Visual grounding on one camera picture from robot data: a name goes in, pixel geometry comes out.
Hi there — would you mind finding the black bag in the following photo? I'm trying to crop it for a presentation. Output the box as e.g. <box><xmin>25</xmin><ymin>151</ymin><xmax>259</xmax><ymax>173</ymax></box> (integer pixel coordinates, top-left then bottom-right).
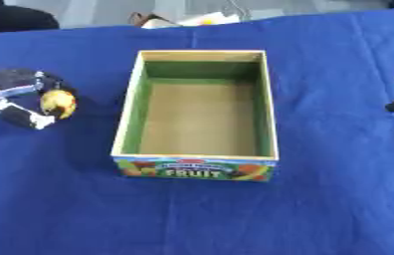
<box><xmin>0</xmin><ymin>1</ymin><xmax>62</xmax><ymax>34</ymax></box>

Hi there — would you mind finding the tan box with green inside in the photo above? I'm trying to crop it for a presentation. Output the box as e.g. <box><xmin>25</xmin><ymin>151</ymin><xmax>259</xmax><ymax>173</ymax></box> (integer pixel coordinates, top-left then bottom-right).
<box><xmin>109</xmin><ymin>49</ymin><xmax>281</xmax><ymax>182</ymax></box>

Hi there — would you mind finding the yellow and red toy fruit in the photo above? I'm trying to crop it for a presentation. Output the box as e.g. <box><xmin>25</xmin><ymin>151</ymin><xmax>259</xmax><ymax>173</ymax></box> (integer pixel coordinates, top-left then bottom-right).
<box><xmin>38</xmin><ymin>89</ymin><xmax>79</xmax><ymax>121</ymax></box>

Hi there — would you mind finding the white and brown bag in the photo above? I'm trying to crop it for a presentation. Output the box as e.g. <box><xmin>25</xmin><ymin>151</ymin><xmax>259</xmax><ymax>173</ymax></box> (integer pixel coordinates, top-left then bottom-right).
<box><xmin>127</xmin><ymin>11</ymin><xmax>243</xmax><ymax>30</ymax></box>

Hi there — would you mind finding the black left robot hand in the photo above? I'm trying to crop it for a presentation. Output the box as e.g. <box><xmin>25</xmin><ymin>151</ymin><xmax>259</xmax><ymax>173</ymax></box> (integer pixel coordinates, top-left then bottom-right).
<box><xmin>0</xmin><ymin>68</ymin><xmax>81</xmax><ymax>130</ymax></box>

